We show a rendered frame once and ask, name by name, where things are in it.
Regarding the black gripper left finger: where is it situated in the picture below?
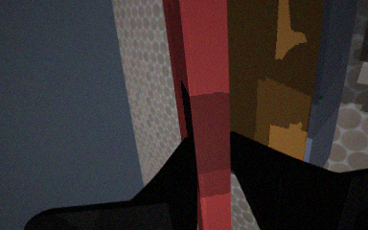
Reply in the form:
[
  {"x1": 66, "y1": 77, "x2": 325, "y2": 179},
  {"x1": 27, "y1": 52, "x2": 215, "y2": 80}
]
[{"x1": 24, "y1": 137, "x2": 197, "y2": 230}]

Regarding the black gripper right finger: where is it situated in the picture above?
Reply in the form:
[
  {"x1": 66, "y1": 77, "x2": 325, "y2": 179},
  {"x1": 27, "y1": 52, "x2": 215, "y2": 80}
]
[{"x1": 230, "y1": 131, "x2": 368, "y2": 230}]

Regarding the grey rectangular box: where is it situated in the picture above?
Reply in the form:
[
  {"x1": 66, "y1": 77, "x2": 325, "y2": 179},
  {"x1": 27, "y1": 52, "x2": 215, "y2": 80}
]
[{"x1": 227, "y1": 0, "x2": 358, "y2": 168}]

